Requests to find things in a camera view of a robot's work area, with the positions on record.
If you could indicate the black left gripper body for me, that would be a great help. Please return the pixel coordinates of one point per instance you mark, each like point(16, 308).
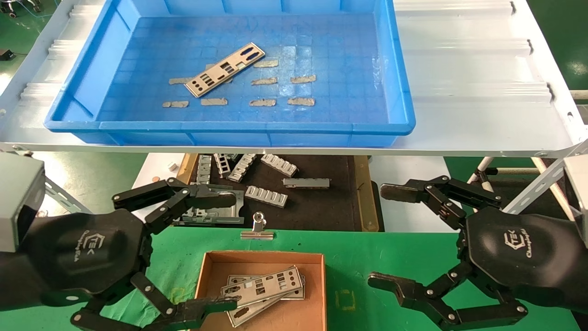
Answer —
point(89, 248)

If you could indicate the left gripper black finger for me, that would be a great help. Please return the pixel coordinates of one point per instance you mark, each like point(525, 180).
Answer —
point(209, 197)
point(202, 305)

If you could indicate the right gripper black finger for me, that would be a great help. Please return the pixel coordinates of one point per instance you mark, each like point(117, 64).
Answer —
point(399, 289)
point(404, 192)

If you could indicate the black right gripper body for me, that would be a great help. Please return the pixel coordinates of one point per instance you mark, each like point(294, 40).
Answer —
point(514, 253)

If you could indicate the silver metal shield plate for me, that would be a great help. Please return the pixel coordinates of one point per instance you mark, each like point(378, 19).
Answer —
point(243, 315)
point(224, 70)
point(236, 279)
point(266, 285)

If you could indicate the brown cardboard box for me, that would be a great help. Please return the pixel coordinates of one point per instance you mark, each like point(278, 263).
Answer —
point(257, 263)

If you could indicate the blue plastic tray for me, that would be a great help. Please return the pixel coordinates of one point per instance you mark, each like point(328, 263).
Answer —
point(321, 55)

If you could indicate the green table mat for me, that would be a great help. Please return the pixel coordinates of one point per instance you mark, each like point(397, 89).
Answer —
point(367, 257)

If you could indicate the grey slotted metal part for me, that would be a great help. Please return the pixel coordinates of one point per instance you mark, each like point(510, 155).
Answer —
point(266, 196)
point(242, 166)
point(279, 164)

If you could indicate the small white cube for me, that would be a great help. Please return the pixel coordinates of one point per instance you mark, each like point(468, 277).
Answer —
point(172, 166)

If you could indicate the grey slotted angle bar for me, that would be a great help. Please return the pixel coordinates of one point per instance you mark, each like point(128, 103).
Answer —
point(62, 197)

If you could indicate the silver binder clip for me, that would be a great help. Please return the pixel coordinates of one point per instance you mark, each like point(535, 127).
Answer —
point(257, 235)

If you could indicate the white slotted angle bar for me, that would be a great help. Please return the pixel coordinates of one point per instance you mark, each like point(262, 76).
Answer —
point(537, 184)

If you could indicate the white tube with black joints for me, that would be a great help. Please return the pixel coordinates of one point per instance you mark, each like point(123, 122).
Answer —
point(480, 171)

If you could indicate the grey metal bar part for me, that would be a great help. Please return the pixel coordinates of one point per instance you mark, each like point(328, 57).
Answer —
point(306, 183)

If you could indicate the white metal shelf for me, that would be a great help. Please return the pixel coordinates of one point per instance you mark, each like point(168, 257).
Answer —
point(459, 92)

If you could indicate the small black adapter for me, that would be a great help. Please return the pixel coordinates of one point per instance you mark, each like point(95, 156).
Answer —
point(5, 54)

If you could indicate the grey flat metal bracket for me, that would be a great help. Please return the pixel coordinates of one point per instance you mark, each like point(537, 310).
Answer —
point(220, 215)

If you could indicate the black mat with wooden frame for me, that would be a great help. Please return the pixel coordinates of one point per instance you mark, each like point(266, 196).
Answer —
point(321, 207)

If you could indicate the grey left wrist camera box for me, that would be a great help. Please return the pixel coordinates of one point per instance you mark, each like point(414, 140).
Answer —
point(18, 197)

